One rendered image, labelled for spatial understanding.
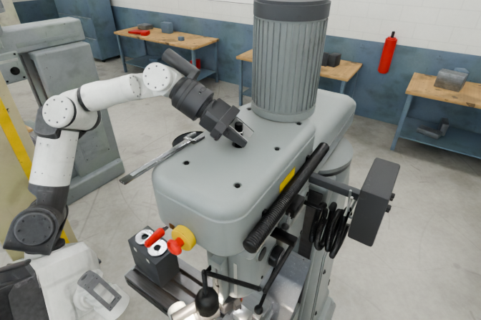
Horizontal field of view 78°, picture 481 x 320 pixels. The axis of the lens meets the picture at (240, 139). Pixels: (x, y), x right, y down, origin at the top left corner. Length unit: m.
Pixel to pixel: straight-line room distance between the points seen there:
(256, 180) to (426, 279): 2.60
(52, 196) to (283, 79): 0.66
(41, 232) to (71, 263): 0.12
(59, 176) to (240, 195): 0.47
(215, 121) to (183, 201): 0.20
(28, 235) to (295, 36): 0.78
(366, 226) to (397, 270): 2.07
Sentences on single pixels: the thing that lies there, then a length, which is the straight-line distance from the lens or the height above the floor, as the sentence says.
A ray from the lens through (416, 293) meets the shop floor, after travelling 3.01.
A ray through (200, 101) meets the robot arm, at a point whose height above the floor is 2.01.
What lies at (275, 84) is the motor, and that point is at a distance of 0.82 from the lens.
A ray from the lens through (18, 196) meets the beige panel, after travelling 2.54.
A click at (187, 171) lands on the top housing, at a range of 0.68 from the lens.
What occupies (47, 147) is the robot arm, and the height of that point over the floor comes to 1.91.
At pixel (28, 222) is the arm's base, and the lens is 0.85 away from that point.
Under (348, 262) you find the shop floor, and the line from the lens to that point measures 2.97.
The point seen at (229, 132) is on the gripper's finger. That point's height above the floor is 1.94.
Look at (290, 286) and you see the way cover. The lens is 1.61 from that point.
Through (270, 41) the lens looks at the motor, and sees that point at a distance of 0.80.
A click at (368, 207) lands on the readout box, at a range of 0.97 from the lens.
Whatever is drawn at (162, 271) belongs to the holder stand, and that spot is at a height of 1.04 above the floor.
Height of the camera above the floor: 2.31
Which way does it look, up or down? 33 degrees down
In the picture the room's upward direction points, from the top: straight up
